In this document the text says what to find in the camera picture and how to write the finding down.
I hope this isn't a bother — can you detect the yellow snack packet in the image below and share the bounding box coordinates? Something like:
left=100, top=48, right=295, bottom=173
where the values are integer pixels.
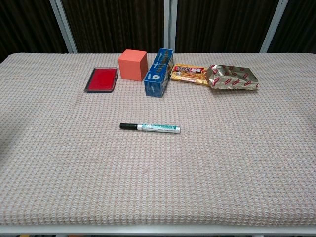
left=170, top=63, right=209, bottom=86

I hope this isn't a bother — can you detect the gold foil snack bag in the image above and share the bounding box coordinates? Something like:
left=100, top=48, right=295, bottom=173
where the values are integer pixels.
left=205, top=64, right=259, bottom=91

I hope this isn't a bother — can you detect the red ink stamp pad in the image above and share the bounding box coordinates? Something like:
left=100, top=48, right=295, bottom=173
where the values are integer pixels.
left=83, top=67, right=119, bottom=94

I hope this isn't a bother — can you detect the orange cube block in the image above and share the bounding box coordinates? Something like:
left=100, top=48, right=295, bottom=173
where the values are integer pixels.
left=118, top=49, right=148, bottom=82

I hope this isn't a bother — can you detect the white partition frame post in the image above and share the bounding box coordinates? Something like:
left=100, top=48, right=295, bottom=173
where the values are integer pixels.
left=259, top=0, right=289, bottom=53
left=163, top=0, right=178, bottom=54
left=48, top=0, right=79, bottom=54

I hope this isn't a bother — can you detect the white table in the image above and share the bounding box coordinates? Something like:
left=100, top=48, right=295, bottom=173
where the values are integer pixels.
left=0, top=224, right=316, bottom=237

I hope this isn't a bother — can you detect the beige woven tablecloth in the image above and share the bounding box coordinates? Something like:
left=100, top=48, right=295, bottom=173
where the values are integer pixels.
left=0, top=52, right=316, bottom=227

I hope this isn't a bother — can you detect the black marker cap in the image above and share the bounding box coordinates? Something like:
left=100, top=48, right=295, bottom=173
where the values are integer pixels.
left=119, top=122, right=138, bottom=131

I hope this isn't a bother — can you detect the dark ribbed partition panel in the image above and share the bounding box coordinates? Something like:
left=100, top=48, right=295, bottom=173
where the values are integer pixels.
left=60, top=0, right=165, bottom=54
left=0, top=0, right=69, bottom=64
left=268, top=0, right=316, bottom=54
left=175, top=0, right=281, bottom=53

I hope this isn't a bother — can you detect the small green white tube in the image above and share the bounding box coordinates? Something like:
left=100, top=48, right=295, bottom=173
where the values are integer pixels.
left=136, top=123, right=181, bottom=134

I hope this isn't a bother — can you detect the long blue cardboard box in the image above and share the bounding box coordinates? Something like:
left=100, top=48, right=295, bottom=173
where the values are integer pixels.
left=144, top=48, right=174, bottom=98

